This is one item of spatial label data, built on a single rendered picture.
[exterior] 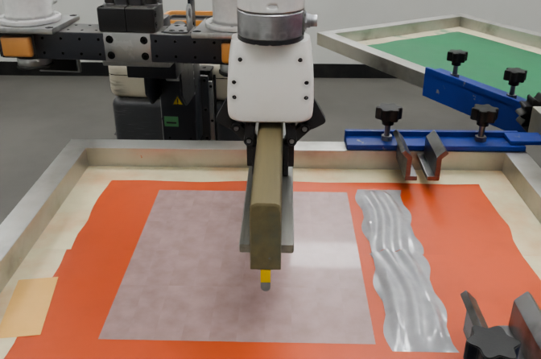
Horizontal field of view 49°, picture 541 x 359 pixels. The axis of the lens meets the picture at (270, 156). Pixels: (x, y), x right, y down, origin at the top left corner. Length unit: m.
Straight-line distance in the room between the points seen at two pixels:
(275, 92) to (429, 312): 0.31
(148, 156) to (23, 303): 0.38
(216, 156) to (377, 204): 0.29
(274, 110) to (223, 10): 0.53
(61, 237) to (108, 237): 0.06
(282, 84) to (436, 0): 4.03
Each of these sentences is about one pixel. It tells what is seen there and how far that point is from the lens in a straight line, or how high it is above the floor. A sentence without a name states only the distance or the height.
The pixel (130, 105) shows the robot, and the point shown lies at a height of 0.77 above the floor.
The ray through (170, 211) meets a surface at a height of 0.96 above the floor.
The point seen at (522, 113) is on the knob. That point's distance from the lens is 1.18.
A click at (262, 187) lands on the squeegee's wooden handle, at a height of 1.14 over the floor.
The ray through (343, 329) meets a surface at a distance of 0.69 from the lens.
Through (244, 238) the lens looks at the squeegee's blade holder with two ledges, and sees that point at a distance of 0.62.
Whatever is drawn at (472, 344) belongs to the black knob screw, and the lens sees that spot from 0.54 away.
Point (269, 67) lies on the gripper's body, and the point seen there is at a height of 1.22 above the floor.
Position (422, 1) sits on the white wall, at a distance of 4.65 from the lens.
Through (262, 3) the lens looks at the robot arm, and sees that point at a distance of 0.64.
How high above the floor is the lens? 1.41
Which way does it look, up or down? 25 degrees down
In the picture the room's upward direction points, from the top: straight up
